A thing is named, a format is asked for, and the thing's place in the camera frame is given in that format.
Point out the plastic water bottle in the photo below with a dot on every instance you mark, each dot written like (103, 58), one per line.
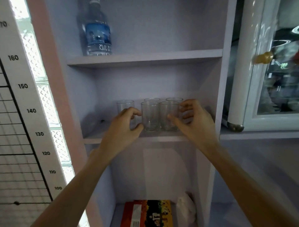
(97, 35)

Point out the person's left hand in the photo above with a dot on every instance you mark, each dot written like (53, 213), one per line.
(119, 135)

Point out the white crumpled object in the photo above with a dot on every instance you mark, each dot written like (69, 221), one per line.
(185, 208)

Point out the person's right hand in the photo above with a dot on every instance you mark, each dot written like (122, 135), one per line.
(198, 131)

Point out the person's left forearm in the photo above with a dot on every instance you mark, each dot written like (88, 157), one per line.
(77, 194)

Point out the white wall shelf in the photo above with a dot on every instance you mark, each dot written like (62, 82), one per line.
(151, 58)

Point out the white grid height chart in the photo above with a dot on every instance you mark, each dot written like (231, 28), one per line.
(21, 140)

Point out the small white glass-door cabinet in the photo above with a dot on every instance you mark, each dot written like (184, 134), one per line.
(264, 70)

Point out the orange book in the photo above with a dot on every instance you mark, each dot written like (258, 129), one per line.
(147, 214)

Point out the person's right forearm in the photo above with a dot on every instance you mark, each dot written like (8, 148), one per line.
(252, 189)

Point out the clear drinking glass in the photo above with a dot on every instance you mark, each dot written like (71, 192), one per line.
(174, 99)
(167, 110)
(151, 99)
(150, 117)
(125, 105)

